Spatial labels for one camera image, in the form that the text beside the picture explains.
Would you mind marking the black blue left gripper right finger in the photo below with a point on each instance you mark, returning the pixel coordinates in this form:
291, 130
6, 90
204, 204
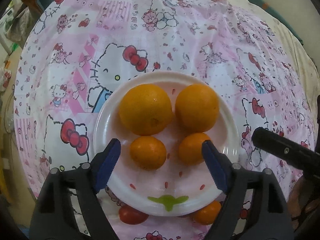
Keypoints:
254, 206

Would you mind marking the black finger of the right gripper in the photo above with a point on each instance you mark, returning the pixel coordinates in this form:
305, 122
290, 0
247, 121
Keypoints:
293, 153

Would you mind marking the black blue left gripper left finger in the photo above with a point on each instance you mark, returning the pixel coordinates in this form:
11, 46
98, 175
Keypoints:
53, 216

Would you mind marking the red cherry tomato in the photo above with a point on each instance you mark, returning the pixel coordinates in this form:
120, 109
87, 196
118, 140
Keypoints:
131, 216

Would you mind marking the small tangerine off plate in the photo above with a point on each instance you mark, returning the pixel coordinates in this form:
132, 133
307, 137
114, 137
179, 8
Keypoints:
208, 214

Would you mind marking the white pink strawberry plate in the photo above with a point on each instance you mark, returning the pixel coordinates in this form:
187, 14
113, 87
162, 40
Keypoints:
172, 190

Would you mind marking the small tangerine right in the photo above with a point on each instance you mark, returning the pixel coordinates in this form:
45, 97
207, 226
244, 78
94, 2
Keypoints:
190, 149

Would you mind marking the small tangerine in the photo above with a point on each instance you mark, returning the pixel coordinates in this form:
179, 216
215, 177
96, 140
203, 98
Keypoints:
148, 153
190, 149

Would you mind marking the small tangerine left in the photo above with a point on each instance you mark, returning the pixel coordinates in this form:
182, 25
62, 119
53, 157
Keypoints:
148, 153

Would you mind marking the large orange right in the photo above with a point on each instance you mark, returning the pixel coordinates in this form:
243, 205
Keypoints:
197, 108

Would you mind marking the large orange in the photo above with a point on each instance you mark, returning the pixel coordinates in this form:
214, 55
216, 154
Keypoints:
145, 110
197, 108

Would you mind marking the large orange left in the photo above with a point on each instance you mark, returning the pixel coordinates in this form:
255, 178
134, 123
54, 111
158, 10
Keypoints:
145, 110

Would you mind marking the pink Hello Kitty bedsheet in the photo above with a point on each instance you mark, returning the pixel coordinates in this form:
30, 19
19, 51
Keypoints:
80, 51

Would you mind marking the pile of clothes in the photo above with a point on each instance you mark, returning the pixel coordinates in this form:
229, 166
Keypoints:
24, 20

